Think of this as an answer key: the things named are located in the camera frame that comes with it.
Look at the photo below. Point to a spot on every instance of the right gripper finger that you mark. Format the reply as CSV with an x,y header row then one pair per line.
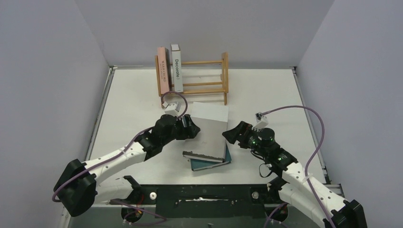
x,y
243,126
234,134

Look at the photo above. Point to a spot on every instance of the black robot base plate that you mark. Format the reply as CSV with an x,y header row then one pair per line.
x,y
152,205

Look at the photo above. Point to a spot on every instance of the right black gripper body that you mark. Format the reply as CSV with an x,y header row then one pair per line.
x,y
243,134

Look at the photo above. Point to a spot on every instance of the pink Warm Chord book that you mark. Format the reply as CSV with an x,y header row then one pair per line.
x,y
164,69

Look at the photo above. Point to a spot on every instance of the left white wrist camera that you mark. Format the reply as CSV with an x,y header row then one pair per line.
x,y
172,108

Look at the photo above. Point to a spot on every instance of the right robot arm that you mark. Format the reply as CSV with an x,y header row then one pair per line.
x,y
293,186

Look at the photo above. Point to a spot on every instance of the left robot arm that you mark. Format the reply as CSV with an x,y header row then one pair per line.
x,y
81,183

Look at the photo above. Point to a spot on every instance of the grey white book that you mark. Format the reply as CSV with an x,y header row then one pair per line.
x,y
209,144

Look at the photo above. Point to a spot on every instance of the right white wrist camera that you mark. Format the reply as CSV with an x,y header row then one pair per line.
x,y
261,121

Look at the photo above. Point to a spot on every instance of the brown Decorate Furniture book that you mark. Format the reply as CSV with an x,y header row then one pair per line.
x,y
177,78

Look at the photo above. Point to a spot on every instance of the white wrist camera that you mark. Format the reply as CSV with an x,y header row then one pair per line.
x,y
172,108
261,121

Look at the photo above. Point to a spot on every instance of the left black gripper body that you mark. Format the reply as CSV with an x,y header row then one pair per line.
x,y
179,132

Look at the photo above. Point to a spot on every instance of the teal Humor book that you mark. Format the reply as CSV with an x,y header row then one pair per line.
x,y
197,165

